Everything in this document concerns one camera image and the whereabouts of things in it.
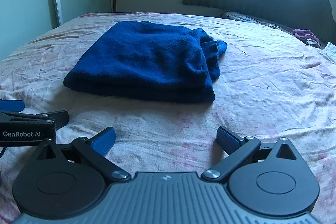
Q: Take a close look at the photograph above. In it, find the patterned pillow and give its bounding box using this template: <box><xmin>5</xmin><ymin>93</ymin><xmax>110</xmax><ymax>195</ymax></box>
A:
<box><xmin>218</xmin><ymin>9</ymin><xmax>326</xmax><ymax>50</ymax></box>

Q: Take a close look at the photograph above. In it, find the white crumpled cloth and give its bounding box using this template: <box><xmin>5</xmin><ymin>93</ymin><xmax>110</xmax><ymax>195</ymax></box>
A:
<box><xmin>323</xmin><ymin>42</ymin><xmax>336</xmax><ymax>63</ymax></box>

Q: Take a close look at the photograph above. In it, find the purple cloth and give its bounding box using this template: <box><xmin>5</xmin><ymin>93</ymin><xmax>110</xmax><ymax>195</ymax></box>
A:
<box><xmin>292</xmin><ymin>28</ymin><xmax>319</xmax><ymax>42</ymax></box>

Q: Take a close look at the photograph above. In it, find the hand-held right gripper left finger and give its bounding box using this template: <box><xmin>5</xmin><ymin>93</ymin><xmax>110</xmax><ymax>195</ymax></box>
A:
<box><xmin>35</xmin><ymin>127</ymin><xmax>132</xmax><ymax>182</ymax></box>

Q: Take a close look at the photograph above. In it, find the blue beaded sweater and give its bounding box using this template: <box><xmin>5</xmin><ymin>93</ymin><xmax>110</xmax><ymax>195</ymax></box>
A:
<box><xmin>63</xmin><ymin>21</ymin><xmax>228</xmax><ymax>104</ymax></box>

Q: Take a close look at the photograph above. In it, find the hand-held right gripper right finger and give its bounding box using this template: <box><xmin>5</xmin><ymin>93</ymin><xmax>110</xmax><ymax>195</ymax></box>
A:
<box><xmin>202</xmin><ymin>126</ymin><xmax>298</xmax><ymax>182</ymax></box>

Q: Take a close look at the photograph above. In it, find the glass wardrobe sliding door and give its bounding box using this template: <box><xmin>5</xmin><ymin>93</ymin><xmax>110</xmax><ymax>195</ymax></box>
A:
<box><xmin>0</xmin><ymin>0</ymin><xmax>63</xmax><ymax>60</ymax></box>

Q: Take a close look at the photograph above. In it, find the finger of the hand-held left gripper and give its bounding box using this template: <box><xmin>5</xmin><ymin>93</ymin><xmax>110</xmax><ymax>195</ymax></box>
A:
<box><xmin>0</xmin><ymin>110</ymin><xmax>70</xmax><ymax>128</ymax></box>
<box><xmin>0</xmin><ymin>100</ymin><xmax>25</xmax><ymax>112</ymax></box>

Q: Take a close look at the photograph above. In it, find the pink bed sheet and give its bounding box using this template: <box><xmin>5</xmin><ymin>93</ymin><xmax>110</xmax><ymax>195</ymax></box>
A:
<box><xmin>0</xmin><ymin>12</ymin><xmax>336</xmax><ymax>224</ymax></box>

